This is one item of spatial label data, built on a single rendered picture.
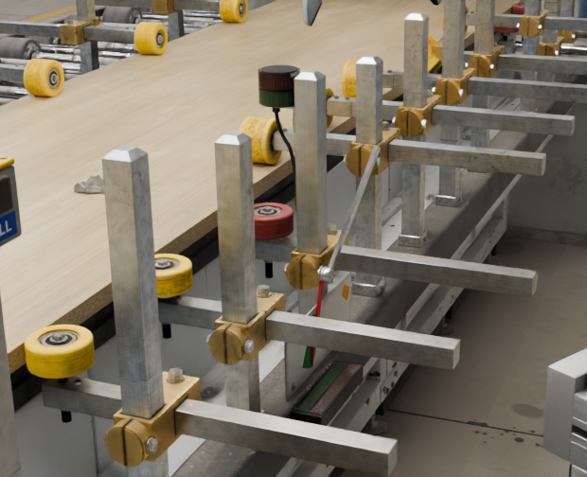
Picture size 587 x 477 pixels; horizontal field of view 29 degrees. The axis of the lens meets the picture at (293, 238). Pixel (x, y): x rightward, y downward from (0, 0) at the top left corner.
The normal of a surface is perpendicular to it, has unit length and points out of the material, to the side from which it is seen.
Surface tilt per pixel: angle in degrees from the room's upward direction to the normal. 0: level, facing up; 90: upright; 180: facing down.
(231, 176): 90
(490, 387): 0
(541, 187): 90
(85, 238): 0
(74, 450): 90
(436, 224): 0
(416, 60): 90
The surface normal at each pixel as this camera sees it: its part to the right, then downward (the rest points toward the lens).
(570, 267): -0.02, -0.94
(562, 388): -0.78, 0.23
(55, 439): 0.92, 0.12
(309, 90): -0.39, 0.33
